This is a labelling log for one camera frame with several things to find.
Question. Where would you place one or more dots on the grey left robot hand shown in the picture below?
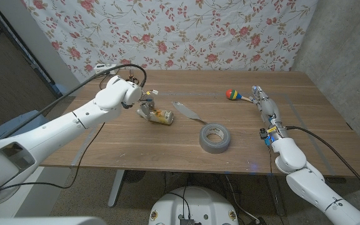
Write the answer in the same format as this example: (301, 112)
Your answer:
(146, 107)

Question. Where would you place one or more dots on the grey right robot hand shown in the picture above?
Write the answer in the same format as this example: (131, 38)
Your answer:
(269, 107)

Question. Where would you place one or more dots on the grey duct tape roll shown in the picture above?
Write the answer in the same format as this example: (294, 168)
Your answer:
(215, 144)

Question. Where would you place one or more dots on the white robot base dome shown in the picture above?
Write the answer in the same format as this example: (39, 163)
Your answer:
(195, 206)

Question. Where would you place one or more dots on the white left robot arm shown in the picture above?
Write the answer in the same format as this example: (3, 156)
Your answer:
(58, 131)

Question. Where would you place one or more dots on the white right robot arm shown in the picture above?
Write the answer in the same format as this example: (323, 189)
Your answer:
(311, 187)

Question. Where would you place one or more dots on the colourful striped wooden maraca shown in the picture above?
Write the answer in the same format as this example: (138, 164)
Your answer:
(232, 94)

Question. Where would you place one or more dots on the floral backdrop cloth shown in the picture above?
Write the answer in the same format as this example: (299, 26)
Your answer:
(173, 34)

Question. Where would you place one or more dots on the grey table leg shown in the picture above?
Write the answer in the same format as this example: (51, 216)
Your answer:
(276, 195)
(116, 187)

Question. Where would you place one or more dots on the white robot torso cover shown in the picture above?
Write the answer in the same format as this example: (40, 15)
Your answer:
(42, 221)

